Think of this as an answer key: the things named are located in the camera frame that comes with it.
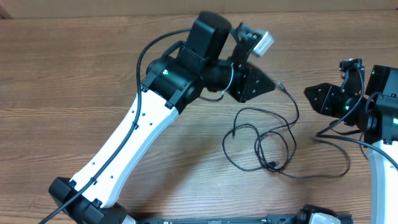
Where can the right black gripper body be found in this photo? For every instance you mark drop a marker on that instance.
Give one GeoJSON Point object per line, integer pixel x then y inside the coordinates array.
{"type": "Point", "coordinates": [336, 101]}

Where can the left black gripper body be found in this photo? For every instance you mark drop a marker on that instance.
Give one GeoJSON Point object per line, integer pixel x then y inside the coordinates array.
{"type": "Point", "coordinates": [239, 86]}

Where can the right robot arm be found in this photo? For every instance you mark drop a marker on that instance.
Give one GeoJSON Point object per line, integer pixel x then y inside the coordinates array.
{"type": "Point", "coordinates": [365, 113]}

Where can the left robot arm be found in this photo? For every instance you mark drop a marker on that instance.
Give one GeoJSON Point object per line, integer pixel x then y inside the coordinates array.
{"type": "Point", "coordinates": [214, 57]}

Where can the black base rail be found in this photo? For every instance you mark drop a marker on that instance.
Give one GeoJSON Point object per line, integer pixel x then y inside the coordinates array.
{"type": "Point", "coordinates": [270, 219]}

